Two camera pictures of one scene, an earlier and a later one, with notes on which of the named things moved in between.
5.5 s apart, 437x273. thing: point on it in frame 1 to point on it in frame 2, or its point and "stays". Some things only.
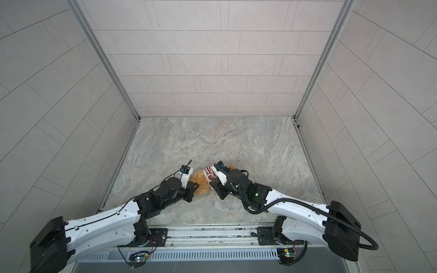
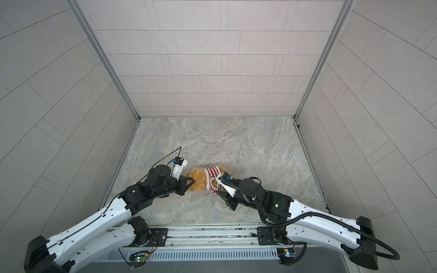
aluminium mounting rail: x=209 y=234 stays
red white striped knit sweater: x=209 y=171 stays
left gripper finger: x=191 y=188 to x=182 y=183
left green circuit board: x=139 y=259 stays
